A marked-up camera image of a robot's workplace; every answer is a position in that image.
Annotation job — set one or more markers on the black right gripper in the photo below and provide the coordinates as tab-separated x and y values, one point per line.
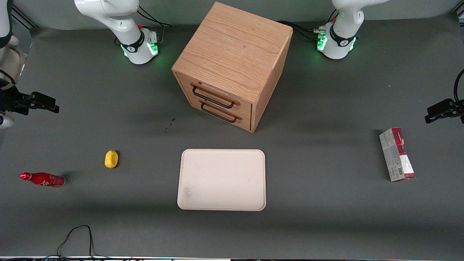
11	101

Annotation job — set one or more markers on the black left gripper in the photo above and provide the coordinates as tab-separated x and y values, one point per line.
457	109

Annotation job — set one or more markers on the red coke bottle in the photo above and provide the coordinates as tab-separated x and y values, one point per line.
45	179

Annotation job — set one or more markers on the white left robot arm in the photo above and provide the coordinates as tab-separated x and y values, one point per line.
342	25

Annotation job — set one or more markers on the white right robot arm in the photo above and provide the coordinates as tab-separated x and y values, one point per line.
108	14

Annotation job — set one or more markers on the beige plastic tray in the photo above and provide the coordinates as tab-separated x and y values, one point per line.
222	179

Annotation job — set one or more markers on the red and white carton box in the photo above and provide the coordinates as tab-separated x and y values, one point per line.
397	156

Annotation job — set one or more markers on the yellow lemon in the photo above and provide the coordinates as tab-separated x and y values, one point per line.
111	159

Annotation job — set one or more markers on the wooden drawer front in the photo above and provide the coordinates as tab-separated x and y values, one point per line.
244	107
246	121

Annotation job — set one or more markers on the oak wooden drawer cabinet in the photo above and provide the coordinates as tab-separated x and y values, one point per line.
235	47

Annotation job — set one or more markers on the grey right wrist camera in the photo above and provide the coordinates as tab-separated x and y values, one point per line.
5	121

